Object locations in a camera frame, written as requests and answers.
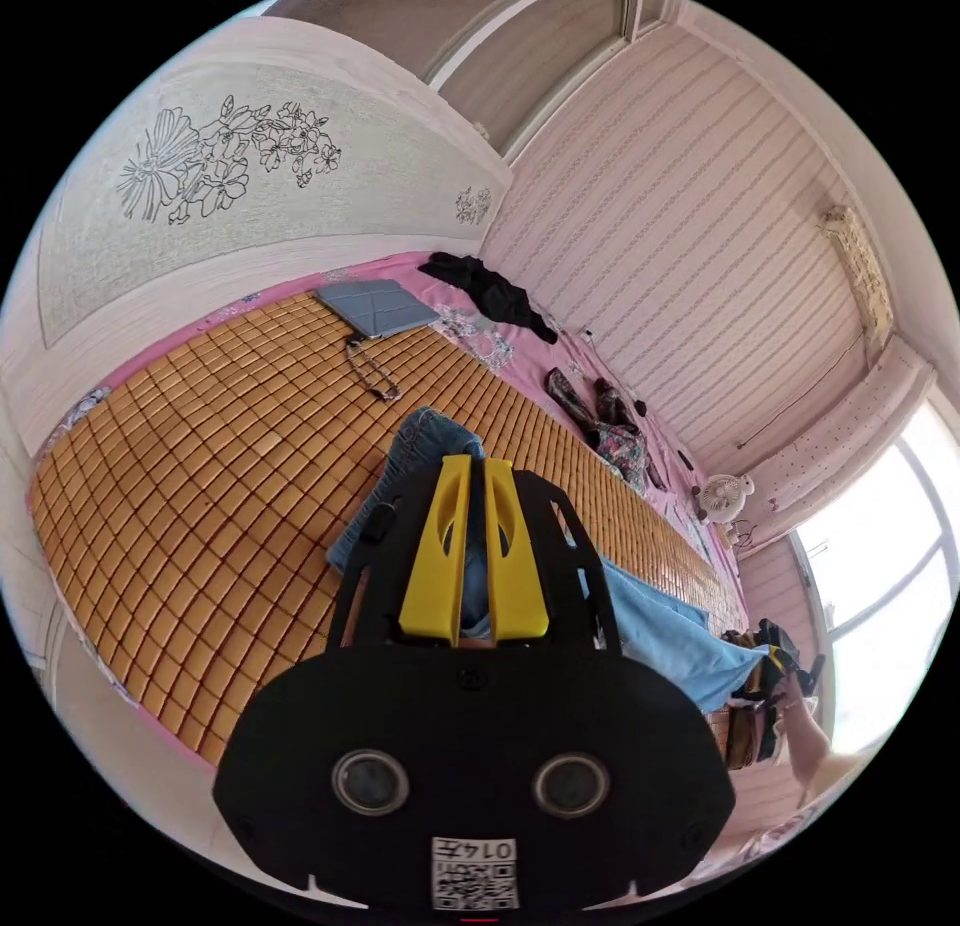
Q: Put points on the bed with woven mat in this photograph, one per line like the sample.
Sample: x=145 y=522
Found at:
x=225 y=446

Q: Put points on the white headboard with grey panel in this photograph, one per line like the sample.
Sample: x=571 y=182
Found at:
x=225 y=213

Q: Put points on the small white fan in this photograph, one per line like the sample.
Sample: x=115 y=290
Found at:
x=721 y=498

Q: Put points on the black garment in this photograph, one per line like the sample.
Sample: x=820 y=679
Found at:
x=491 y=290

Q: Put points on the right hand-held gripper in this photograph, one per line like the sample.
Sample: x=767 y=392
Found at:
x=766 y=632

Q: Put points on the grey tablet case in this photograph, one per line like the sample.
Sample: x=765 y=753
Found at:
x=375 y=309

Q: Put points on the person's right hand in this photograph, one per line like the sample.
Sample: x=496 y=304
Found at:
x=806 y=738

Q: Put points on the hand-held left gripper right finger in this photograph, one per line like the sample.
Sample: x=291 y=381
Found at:
x=519 y=573

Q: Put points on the floral patterned garment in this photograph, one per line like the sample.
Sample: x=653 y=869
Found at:
x=611 y=427

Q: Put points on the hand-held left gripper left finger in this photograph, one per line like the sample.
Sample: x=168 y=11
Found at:
x=431 y=566

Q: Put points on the blue jeans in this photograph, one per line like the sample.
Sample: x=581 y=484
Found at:
x=675 y=641

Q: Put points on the window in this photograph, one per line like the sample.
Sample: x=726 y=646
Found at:
x=877 y=566

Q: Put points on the pale dotted curtain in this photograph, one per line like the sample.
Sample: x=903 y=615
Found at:
x=825 y=431

